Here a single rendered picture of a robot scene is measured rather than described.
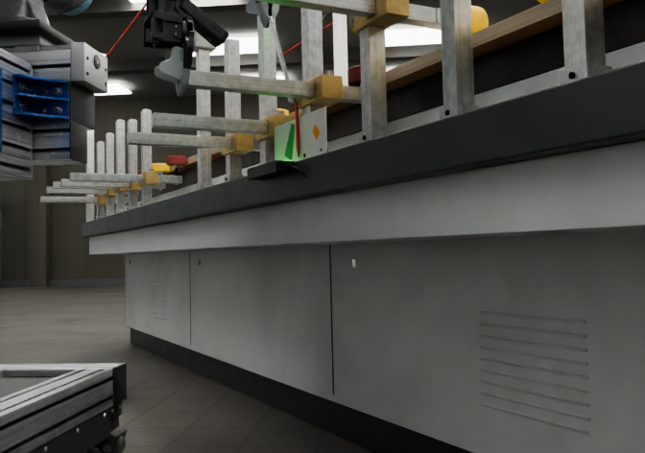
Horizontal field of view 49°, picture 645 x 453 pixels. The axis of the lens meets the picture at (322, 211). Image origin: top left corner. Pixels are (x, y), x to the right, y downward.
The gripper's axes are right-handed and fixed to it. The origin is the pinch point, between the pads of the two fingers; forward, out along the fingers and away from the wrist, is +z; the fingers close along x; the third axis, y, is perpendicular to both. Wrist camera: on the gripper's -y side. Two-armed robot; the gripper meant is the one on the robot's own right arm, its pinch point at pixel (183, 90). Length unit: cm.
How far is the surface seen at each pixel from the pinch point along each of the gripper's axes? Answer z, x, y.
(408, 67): -7.6, 10.9, -45.6
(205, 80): -2.2, 1.5, -4.0
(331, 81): -4.3, 4.9, -30.2
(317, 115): 2.8, 2.3, -28.1
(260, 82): -3.2, 1.5, -15.6
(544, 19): -6, 49, -46
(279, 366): 66, -70, -52
